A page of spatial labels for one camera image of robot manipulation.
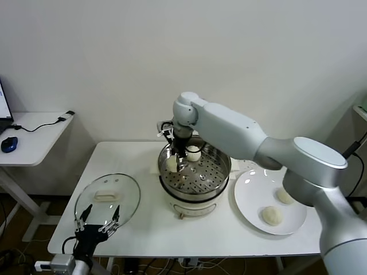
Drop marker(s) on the white side desk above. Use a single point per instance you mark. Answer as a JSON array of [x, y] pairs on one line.
[[34, 143]]

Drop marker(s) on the glass pot lid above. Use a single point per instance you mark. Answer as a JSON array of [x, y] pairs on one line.
[[126, 194]]

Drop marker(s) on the blue computer mouse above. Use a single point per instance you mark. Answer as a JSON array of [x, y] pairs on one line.
[[9, 144]]

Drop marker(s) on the white electric cooker base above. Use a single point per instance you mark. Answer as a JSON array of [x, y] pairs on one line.
[[195, 209]]

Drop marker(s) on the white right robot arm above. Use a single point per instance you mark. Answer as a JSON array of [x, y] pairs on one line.
[[229, 129]]

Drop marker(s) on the black laptop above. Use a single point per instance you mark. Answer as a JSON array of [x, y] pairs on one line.
[[4, 111]]

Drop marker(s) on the white shelf board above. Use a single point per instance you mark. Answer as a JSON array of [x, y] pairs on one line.
[[362, 112]]

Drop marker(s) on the white table leg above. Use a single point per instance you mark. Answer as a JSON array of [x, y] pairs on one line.
[[280, 263], [111, 265]]

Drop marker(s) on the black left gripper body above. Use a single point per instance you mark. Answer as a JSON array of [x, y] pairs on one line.
[[89, 237]]

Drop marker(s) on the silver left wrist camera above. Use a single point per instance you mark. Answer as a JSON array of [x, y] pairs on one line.
[[60, 262]]

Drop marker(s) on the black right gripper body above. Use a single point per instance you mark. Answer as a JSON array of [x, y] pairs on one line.
[[180, 146]]

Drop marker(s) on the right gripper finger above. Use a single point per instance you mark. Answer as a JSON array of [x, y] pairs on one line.
[[181, 164]]

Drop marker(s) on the white steamed baozi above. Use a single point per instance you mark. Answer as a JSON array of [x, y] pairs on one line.
[[193, 154], [271, 215], [172, 165], [284, 197]]

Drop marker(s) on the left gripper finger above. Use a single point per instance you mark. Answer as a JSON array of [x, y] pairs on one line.
[[86, 212], [116, 215]]

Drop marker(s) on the perforated steel steamer basket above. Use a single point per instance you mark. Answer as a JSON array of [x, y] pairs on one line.
[[212, 174]]

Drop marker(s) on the white round plate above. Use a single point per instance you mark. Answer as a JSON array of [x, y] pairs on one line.
[[246, 206]]

